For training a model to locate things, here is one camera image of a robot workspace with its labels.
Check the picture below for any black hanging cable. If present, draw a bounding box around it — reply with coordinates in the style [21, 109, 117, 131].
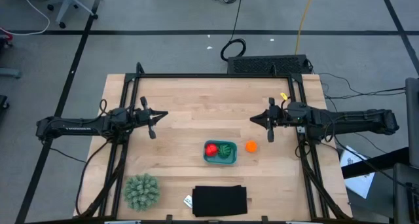
[221, 0, 247, 62]

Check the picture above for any white paper sheet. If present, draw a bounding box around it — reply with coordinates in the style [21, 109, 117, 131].
[340, 145, 376, 199]

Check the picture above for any yellow hanging cable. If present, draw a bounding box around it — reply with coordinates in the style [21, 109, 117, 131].
[294, 0, 317, 56]

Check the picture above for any black folded cloth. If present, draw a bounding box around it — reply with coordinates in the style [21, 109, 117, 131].
[192, 185, 248, 217]

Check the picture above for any black power cable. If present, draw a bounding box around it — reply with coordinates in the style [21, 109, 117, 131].
[319, 71, 407, 101]

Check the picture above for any white floor cable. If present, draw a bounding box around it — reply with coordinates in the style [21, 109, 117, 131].
[0, 0, 50, 37]

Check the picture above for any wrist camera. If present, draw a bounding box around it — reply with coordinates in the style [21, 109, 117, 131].
[287, 102, 308, 121]
[111, 107, 132, 124]

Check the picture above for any black computer tower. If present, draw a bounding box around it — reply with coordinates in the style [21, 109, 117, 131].
[227, 54, 312, 75]

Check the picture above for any green toy watermelon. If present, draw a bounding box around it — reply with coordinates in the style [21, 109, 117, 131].
[217, 143, 232, 159]

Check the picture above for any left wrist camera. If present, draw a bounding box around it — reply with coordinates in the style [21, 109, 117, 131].
[111, 107, 132, 124]

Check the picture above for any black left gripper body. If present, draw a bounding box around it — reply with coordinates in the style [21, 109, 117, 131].
[133, 96, 156, 140]

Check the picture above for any green potted plant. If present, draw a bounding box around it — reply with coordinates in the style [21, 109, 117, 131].
[123, 173, 161, 212]

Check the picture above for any red toy pepper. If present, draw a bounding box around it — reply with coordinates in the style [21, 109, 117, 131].
[205, 143, 219, 157]

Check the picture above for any black floor beam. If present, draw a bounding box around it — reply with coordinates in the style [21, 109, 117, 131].
[342, 147, 410, 179]

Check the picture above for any teal plastic tupperware container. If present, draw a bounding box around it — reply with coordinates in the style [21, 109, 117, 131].
[202, 140, 238, 166]

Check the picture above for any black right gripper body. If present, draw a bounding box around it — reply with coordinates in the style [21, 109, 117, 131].
[267, 98, 289, 143]

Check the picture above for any black aluminium rig frame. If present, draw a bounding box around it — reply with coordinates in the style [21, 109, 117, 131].
[73, 62, 354, 224]

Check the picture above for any white office chair base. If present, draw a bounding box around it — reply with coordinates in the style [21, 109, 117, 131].
[45, 0, 105, 30]

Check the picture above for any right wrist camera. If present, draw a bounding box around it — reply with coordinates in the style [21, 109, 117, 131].
[287, 102, 308, 121]

